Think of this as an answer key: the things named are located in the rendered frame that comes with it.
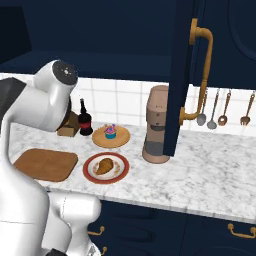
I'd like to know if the blue pink cupcake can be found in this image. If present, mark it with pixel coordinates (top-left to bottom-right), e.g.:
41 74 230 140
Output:
103 123 118 140

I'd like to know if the grey metal ladle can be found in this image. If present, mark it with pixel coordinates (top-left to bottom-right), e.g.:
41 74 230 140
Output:
196 89 209 127

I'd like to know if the brown cardboard box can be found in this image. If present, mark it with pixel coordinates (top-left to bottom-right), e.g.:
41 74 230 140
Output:
56 111 81 138

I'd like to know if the navy lower cabinet front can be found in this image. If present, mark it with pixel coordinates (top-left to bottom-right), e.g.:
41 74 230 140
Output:
87 199 188 256
179 213 256 256

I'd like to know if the brass cabinet door handle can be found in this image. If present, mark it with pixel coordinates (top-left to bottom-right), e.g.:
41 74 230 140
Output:
178 18 214 126

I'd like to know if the round wooden plate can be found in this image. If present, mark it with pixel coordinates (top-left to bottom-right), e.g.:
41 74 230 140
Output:
91 125 131 149

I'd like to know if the brown croissant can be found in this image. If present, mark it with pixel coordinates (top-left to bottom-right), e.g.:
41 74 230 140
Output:
94 157 116 176

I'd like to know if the navy open wall cabinet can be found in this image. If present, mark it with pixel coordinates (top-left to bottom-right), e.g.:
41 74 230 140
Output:
0 0 176 83

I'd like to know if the wooden hanging spoon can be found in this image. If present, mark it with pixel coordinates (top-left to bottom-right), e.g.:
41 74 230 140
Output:
217 89 232 127

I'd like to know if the wooden hanging fork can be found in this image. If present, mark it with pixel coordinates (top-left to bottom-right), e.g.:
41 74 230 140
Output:
239 93 256 127

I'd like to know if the navy open cabinet door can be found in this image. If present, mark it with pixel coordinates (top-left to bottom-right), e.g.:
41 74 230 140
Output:
162 0 201 158

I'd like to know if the wooden cutting board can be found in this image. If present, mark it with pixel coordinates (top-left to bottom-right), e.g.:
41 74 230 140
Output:
13 148 79 183

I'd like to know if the dark bottle red label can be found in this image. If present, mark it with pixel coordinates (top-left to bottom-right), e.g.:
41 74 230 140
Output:
78 98 94 137

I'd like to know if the red rimmed white plate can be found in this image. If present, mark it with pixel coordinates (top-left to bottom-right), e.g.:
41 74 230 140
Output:
82 151 131 185

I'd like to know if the navy closed cabinet door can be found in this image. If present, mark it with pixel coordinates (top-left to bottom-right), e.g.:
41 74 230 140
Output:
191 0 256 91

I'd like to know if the grey metal spoon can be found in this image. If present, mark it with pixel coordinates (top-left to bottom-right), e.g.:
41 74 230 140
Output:
206 88 221 131

